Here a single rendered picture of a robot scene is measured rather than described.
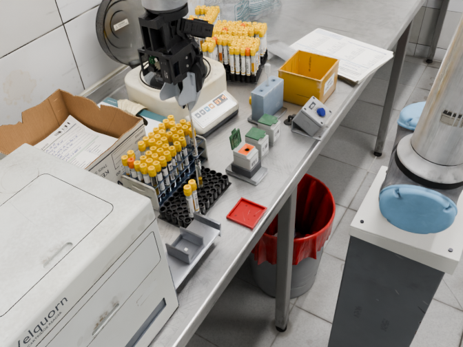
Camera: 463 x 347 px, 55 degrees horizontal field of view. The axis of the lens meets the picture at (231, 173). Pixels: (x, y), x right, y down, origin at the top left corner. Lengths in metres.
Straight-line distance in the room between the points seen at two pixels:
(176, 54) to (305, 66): 0.71
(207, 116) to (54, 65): 0.43
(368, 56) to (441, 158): 0.89
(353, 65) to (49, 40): 0.90
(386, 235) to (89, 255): 0.59
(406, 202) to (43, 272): 0.53
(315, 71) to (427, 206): 0.75
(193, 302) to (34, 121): 0.62
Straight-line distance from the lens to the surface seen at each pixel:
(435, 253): 0.94
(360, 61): 1.52
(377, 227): 0.96
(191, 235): 0.89
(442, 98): 0.67
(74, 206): 0.67
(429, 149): 0.71
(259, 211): 1.00
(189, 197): 0.93
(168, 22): 0.77
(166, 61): 0.76
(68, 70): 1.34
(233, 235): 0.96
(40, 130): 1.24
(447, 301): 2.03
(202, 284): 0.90
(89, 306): 0.64
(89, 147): 1.16
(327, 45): 1.61
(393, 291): 1.11
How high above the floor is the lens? 1.63
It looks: 43 degrees down
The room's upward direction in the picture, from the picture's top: 4 degrees counter-clockwise
